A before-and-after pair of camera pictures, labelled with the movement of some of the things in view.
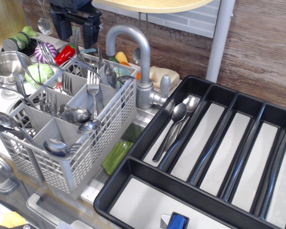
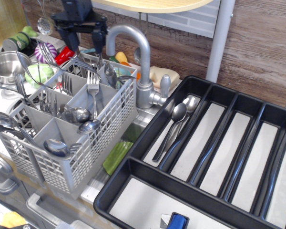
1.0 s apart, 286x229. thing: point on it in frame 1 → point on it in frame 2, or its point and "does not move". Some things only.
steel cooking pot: [4, 65] does not move
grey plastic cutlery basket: [77, 127] does not move
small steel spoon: [100, 58] does not move
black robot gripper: [80, 10] → [78, 15]
